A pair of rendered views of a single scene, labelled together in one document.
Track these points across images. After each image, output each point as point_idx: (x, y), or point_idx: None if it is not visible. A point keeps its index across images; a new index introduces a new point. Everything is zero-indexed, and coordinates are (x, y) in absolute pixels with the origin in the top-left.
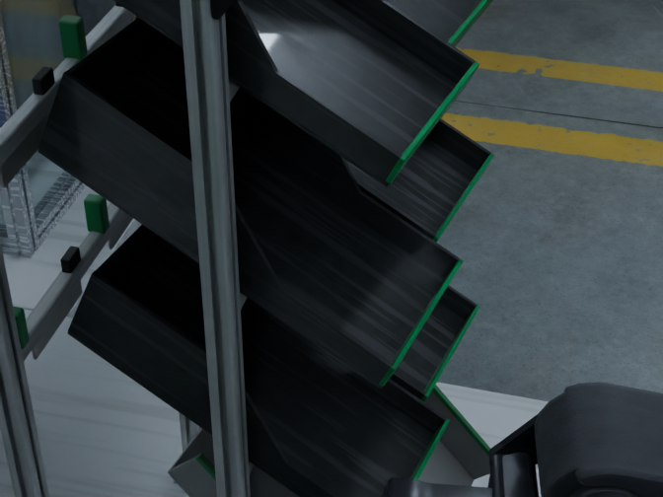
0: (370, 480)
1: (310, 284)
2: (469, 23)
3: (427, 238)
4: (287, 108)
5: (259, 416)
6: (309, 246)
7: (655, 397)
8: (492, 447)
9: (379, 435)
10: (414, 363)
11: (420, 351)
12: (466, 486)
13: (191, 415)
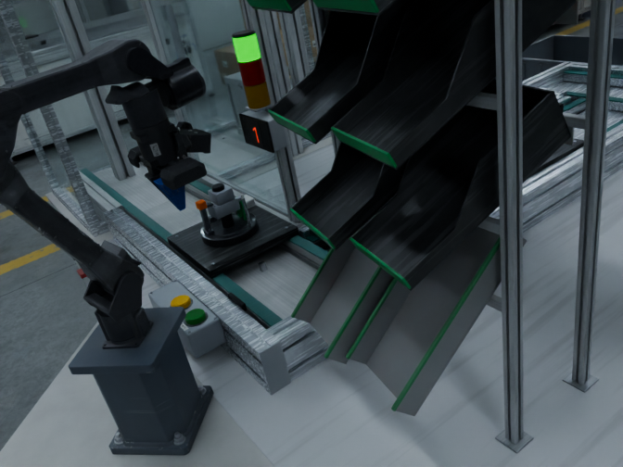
0: (323, 216)
1: (327, 90)
2: None
3: (323, 114)
4: None
5: (339, 145)
6: (347, 85)
7: (111, 48)
8: (171, 70)
9: (342, 220)
10: (385, 249)
11: (391, 254)
12: (169, 67)
13: None
